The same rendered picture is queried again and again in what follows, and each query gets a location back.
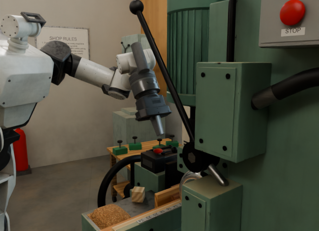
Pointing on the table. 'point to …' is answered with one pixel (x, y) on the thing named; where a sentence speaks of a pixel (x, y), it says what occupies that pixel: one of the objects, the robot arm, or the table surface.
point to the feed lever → (198, 155)
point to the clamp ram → (172, 174)
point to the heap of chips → (108, 216)
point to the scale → (159, 213)
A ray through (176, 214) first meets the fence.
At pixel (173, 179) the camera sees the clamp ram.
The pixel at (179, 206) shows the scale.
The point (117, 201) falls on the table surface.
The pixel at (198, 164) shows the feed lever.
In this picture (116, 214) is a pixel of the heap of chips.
